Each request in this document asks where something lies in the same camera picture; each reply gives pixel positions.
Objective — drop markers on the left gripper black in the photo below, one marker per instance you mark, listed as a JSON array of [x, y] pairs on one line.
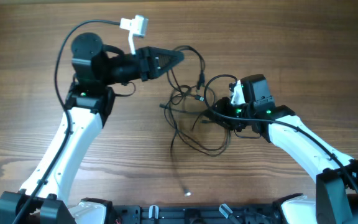
[[148, 55]]

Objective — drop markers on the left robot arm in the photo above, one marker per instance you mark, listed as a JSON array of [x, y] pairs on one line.
[[42, 198]]

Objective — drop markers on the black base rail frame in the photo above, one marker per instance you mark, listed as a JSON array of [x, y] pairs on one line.
[[253, 213]]

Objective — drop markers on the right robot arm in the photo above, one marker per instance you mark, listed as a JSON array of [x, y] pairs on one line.
[[334, 173]]

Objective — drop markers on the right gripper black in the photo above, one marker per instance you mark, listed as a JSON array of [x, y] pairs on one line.
[[223, 120]]

